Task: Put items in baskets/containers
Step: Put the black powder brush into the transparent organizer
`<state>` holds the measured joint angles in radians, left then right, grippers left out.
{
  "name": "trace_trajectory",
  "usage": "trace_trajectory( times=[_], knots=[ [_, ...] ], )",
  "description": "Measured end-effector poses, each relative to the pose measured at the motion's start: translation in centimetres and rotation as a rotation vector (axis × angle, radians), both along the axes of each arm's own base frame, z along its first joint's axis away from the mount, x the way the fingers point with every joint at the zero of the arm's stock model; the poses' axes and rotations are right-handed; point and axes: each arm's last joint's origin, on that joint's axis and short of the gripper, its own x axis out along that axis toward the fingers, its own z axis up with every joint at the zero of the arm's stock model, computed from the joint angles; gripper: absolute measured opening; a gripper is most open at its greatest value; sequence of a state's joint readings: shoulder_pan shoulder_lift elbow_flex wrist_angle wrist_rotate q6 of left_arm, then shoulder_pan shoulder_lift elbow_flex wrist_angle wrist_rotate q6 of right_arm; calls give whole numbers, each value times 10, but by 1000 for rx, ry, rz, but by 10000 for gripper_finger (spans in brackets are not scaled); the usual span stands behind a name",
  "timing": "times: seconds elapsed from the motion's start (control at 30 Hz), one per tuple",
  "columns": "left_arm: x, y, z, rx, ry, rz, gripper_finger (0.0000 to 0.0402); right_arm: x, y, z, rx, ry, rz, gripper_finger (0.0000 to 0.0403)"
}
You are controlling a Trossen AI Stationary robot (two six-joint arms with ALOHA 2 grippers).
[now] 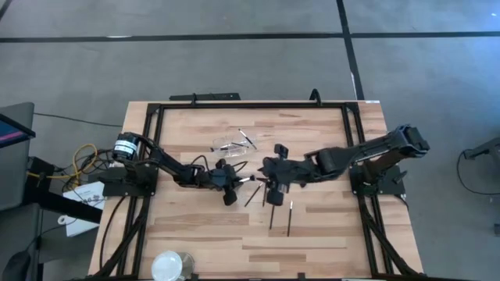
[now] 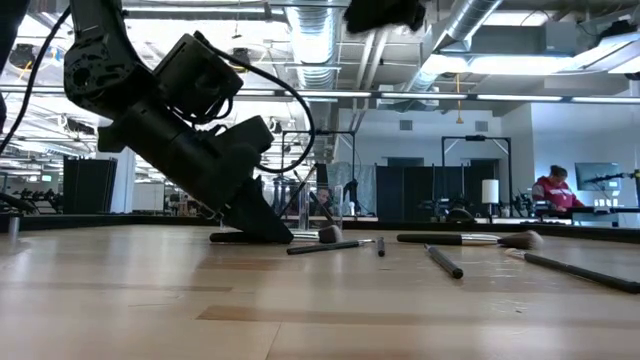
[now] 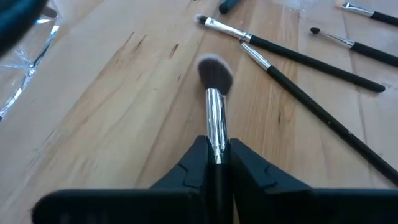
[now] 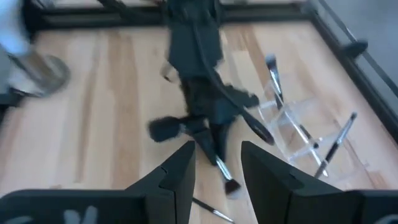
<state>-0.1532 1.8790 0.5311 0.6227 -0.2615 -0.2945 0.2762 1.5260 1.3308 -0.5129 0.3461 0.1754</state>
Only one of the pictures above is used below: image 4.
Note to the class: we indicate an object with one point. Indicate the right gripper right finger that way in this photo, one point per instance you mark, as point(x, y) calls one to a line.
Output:
point(280, 196)

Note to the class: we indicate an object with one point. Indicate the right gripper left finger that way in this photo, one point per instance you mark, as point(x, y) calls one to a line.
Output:
point(171, 193)

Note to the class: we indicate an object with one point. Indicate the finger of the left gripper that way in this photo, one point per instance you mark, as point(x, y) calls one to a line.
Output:
point(221, 140)
point(205, 140)

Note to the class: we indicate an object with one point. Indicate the brown flat-head makeup brush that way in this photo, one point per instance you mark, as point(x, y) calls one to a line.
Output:
point(228, 179)

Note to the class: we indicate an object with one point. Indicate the large fluffy powder brush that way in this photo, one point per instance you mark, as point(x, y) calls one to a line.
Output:
point(164, 129)

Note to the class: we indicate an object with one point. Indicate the long thin black makeup brush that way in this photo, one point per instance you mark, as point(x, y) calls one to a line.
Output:
point(214, 212)

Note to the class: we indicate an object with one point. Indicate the medium grey-head makeup brush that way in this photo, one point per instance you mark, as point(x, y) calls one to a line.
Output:
point(275, 77)

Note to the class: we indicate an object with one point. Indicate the small-head thin makeup brush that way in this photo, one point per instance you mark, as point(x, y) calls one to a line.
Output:
point(334, 149)

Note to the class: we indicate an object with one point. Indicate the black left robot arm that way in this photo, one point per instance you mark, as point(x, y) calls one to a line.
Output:
point(192, 37)

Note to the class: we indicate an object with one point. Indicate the clear acrylic brush organizer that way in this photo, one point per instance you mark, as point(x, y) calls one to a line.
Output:
point(280, 130)

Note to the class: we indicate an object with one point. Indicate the clear round container white lid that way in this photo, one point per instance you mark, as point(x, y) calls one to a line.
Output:
point(46, 74)

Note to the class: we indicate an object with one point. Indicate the black metal table frame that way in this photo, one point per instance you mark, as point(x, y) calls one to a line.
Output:
point(264, 14)

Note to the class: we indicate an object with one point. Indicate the black frame clamp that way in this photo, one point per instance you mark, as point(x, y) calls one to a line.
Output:
point(354, 48)

